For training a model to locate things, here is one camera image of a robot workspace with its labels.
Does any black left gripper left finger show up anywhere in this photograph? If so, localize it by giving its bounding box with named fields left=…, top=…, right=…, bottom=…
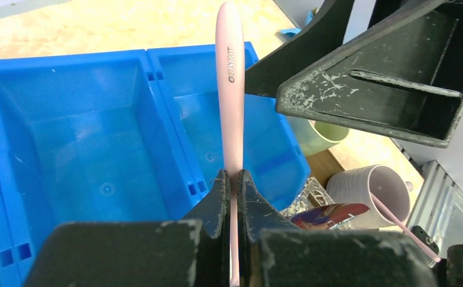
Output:
left=24, top=170, right=230, bottom=286

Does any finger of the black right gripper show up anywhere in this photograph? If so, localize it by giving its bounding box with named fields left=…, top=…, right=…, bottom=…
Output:
left=245, top=0, right=354, bottom=98

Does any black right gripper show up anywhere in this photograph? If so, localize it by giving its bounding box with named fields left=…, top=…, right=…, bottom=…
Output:
left=276, top=0, right=463, bottom=148

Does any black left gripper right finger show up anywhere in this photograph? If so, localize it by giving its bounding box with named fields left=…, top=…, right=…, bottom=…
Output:
left=237, top=170, right=437, bottom=286

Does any clear textured acrylic tray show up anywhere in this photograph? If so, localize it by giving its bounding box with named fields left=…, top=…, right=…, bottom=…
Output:
left=280, top=177, right=335, bottom=219

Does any green ceramic mug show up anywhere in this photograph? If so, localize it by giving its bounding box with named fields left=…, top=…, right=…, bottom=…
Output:
left=287, top=116, right=350, bottom=157

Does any grey ceramic mug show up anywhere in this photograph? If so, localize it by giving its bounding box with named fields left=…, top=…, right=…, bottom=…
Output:
left=326, top=164, right=410, bottom=230

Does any light pink toothbrush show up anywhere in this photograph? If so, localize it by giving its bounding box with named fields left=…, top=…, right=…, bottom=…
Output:
left=370, top=194, right=441, bottom=267

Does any brown oval wooden tray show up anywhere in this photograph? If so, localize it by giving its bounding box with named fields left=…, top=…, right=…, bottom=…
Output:
left=306, top=149, right=345, bottom=188

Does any blue crumpled cloth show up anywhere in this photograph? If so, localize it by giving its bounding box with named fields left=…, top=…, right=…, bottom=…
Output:
left=275, top=7, right=320, bottom=41

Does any blue divided storage bin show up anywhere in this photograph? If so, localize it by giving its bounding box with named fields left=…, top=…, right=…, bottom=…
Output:
left=0, top=41, right=312, bottom=287

